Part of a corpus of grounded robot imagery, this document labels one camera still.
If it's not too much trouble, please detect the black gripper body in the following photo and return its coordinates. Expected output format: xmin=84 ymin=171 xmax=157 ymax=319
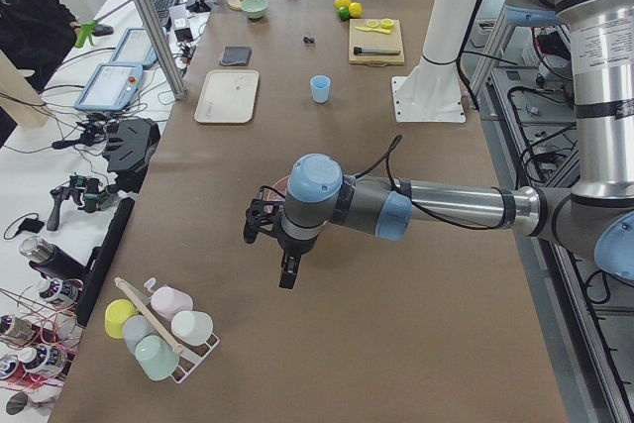
xmin=243 ymin=198 xmax=317 ymax=264

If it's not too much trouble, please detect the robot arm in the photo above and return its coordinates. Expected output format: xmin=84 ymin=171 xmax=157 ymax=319
xmin=243 ymin=0 xmax=633 ymax=288

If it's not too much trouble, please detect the white cup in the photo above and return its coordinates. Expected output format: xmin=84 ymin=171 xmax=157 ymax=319
xmin=170 ymin=310 xmax=214 ymax=346

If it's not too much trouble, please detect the pink cup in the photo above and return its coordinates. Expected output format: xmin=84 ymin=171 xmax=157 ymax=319
xmin=150 ymin=285 xmax=193 ymax=321

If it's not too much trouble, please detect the light blue plastic cup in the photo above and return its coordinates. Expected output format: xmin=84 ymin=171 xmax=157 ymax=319
xmin=309 ymin=74 xmax=331 ymax=104

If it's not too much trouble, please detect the mint green cup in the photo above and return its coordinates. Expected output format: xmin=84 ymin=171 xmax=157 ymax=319
xmin=135 ymin=335 xmax=179 ymax=381

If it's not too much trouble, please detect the grey cup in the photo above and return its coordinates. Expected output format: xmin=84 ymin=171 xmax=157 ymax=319
xmin=122 ymin=314 xmax=155 ymax=355

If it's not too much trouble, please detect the yellow cup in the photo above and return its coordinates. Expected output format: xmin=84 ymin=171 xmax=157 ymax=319
xmin=104 ymin=299 xmax=138 ymax=339

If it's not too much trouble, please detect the pink bowl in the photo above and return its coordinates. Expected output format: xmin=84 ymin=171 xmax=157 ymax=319
xmin=262 ymin=175 xmax=289 ymax=202

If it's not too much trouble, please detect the cream rabbit tray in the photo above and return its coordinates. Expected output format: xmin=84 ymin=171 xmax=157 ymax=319
xmin=194 ymin=69 xmax=260 ymax=124

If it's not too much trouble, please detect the black long bar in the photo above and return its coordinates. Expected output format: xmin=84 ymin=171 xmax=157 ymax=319
xmin=75 ymin=198 xmax=135 ymax=328

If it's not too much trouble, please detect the black plastic stand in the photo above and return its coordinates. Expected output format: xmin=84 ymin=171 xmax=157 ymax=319
xmin=102 ymin=118 xmax=160 ymax=194

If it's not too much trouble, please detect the grey folded cloth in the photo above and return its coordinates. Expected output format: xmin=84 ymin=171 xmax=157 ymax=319
xmin=219 ymin=46 xmax=252 ymax=66

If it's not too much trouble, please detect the steel muddler black tip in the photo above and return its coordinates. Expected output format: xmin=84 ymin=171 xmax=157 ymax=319
xmin=353 ymin=47 xmax=401 ymax=55

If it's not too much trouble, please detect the teach pendant tablet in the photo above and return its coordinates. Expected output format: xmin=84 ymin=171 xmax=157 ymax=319
xmin=110 ymin=28 xmax=158 ymax=69
xmin=74 ymin=62 xmax=144 ymax=112

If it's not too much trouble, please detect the mint green bowl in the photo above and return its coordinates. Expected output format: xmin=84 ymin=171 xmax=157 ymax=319
xmin=241 ymin=0 xmax=268 ymax=20

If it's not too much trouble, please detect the wooden cutting board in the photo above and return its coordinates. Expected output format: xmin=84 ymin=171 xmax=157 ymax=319
xmin=349 ymin=19 xmax=405 ymax=65

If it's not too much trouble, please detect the green lime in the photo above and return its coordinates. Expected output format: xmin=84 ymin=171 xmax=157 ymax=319
xmin=338 ymin=7 xmax=351 ymax=22

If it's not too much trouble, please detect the black thermos bottle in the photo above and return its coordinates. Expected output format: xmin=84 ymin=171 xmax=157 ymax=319
xmin=19 ymin=236 xmax=86 ymax=279

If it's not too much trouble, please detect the yellow plastic knife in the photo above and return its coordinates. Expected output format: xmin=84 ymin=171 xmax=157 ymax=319
xmin=354 ymin=26 xmax=392 ymax=35

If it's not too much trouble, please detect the whole yellow lemon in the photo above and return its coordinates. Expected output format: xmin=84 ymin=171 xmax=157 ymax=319
xmin=348 ymin=2 xmax=364 ymax=19
xmin=333 ymin=0 xmax=352 ymax=10

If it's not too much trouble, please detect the person in black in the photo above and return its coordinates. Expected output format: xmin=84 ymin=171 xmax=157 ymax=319
xmin=0 ymin=0 xmax=80 ymax=92

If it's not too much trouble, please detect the white wire cup rack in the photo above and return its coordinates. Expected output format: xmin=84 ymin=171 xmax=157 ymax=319
xmin=114 ymin=277 xmax=220 ymax=383

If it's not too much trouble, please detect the aluminium frame post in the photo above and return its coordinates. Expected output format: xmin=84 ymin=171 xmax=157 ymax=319
xmin=133 ymin=0 xmax=185 ymax=100

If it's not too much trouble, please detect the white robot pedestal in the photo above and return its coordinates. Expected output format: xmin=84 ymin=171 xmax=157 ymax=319
xmin=392 ymin=0 xmax=477 ymax=123

